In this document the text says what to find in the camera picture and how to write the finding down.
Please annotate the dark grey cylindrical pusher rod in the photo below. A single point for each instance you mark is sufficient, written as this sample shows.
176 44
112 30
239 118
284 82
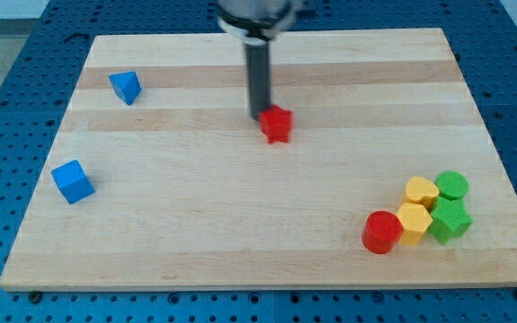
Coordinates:
258 78

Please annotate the blue cube block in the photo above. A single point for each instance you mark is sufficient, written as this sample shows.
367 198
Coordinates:
72 182

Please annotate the light wooden board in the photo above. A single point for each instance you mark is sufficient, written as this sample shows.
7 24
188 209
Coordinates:
189 195

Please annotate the green cylinder block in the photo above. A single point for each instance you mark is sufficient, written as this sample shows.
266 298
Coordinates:
452 185

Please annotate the red star block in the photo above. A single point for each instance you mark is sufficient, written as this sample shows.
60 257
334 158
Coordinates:
276 124

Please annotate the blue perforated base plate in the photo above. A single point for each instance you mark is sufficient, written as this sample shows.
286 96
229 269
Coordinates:
33 100

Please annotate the blue triangular prism block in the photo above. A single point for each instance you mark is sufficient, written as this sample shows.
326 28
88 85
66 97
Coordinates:
126 86

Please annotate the green star block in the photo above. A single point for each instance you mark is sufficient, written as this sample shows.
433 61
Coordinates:
450 219

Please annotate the yellow hexagon block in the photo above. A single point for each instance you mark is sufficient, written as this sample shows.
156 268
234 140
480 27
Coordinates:
415 220

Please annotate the yellow heart block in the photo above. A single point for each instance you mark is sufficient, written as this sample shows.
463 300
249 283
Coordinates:
422 191

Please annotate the red cylinder block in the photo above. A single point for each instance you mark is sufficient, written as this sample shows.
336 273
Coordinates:
381 232

